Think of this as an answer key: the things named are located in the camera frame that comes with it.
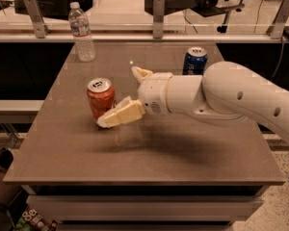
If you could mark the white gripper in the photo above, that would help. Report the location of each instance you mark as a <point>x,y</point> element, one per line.
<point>152,92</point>

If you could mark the orange coke can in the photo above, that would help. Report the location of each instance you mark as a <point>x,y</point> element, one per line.
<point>101,96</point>

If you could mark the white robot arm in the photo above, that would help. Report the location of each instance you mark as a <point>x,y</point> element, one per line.
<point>225,94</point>

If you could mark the clear plastic water bottle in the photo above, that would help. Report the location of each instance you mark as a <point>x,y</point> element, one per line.
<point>81,31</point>

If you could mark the blue pepsi can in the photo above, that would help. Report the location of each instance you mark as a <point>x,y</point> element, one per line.
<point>195,61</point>

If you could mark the brown bin at left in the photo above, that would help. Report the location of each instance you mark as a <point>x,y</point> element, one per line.
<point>7,192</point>

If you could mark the snack bag on floor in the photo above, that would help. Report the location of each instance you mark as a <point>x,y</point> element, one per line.
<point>31,220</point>

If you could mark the middle metal railing bracket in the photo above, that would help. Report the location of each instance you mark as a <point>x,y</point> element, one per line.
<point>158,18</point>

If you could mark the metal railing bracket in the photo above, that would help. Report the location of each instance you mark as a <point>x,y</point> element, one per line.
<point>158,18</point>
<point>275,30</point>
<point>40,28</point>

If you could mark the left metal railing bracket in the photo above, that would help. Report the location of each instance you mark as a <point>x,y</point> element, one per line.
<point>40,28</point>

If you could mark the right metal railing bracket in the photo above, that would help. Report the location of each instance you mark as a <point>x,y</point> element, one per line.
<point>275,30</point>

